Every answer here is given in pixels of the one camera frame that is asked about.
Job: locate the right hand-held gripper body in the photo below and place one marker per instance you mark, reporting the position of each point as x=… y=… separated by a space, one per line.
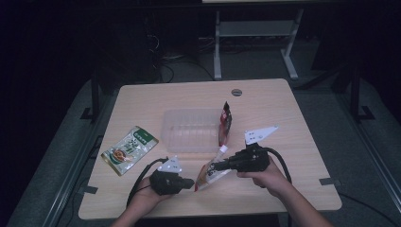
x=252 y=157

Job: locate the red snack packet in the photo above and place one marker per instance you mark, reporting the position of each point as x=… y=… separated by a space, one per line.
x=225 y=124

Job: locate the grey tape strip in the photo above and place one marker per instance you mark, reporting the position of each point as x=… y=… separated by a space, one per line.
x=88 y=189
x=329 y=181

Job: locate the person's left hand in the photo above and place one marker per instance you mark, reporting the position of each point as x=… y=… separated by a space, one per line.
x=145 y=197

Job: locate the green snack packet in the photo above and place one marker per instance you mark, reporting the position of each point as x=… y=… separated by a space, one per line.
x=129 y=149

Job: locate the metal floor rail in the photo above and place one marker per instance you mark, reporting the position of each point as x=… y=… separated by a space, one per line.
x=372 y=151
x=78 y=160

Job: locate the white metal desk frame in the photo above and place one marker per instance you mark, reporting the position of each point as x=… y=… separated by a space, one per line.
x=257 y=28

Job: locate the black metal stand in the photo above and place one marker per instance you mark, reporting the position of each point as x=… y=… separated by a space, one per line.
x=94 y=94
x=356 y=94

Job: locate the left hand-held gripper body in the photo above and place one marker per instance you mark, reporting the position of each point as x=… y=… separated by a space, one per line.
x=168 y=181

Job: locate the grey round table grommet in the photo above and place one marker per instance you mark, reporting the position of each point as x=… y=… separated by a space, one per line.
x=236 y=92

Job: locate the person's right hand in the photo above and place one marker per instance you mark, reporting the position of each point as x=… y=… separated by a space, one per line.
x=268 y=179

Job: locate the clear plastic container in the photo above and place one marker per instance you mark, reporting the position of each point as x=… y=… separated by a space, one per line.
x=189 y=130

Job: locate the white spouted sauce pouch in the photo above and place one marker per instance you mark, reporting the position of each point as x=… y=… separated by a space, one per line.
x=208 y=175

